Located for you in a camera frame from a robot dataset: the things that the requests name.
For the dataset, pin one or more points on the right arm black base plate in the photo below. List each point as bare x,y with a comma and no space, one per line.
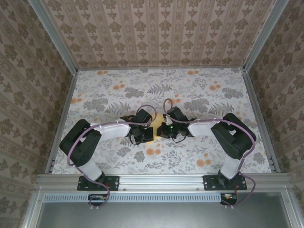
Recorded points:
209,183

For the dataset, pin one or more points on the long aluminium base rail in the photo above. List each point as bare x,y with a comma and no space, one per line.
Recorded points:
161,180

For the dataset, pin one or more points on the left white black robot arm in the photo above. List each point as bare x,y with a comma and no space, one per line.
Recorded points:
91,168

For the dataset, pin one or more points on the small black controller board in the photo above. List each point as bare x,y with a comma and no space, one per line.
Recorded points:
96,199
231,196

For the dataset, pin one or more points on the floral table cover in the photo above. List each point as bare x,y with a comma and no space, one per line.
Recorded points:
166,161

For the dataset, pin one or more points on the thin aluminium table end rail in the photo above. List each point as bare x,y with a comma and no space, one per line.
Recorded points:
161,68

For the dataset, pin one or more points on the grey metal panel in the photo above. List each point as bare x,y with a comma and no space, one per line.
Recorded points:
161,216

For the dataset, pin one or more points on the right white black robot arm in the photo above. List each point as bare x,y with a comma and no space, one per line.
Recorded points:
231,166

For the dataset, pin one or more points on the aluminium table side rail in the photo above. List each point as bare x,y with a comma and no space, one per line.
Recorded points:
69,95
254,95

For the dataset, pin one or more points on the slanted aluminium frame post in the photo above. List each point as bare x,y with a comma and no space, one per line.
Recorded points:
263,38
56,38

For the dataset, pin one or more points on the yellow paper sheet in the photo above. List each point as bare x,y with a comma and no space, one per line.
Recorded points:
158,118

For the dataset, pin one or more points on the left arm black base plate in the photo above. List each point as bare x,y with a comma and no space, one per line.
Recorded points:
114,183

